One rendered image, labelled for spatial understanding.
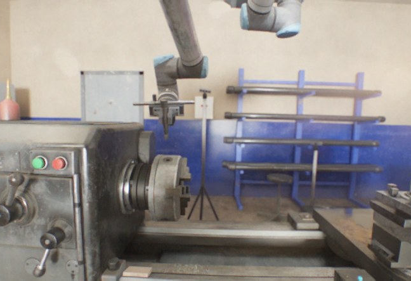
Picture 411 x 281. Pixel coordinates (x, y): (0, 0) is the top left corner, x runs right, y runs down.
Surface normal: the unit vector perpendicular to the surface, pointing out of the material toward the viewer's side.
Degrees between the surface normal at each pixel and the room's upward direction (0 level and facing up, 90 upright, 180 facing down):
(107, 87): 90
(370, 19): 90
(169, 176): 55
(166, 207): 105
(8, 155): 90
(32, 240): 90
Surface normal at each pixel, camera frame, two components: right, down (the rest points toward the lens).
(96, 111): -0.03, 0.10
